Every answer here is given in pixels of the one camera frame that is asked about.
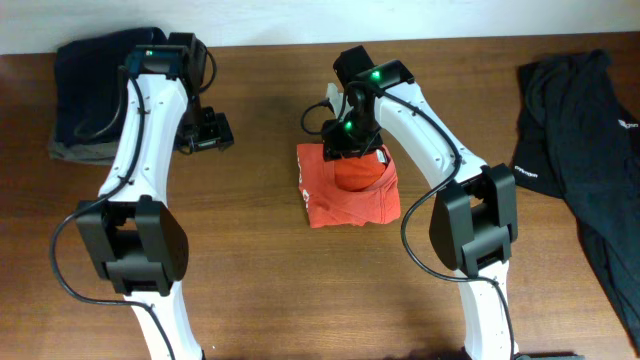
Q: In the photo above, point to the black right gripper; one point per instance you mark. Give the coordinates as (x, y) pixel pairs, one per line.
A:
(333, 139)

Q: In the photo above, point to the black t-shirt with white logo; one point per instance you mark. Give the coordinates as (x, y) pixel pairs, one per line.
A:
(575, 142)

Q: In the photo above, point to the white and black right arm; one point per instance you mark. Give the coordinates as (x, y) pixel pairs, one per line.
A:
(474, 220)

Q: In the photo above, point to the folded grey garment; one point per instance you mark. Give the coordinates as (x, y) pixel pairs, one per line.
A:
(102, 154)

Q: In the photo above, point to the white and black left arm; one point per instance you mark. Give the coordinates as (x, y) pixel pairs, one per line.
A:
(133, 240)

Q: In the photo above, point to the orange t-shirt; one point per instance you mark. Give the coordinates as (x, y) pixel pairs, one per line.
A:
(352, 191)

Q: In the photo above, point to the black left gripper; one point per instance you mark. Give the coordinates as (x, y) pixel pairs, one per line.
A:
(217, 132)

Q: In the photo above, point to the folded navy blue garment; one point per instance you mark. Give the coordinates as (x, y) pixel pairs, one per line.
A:
(89, 85)

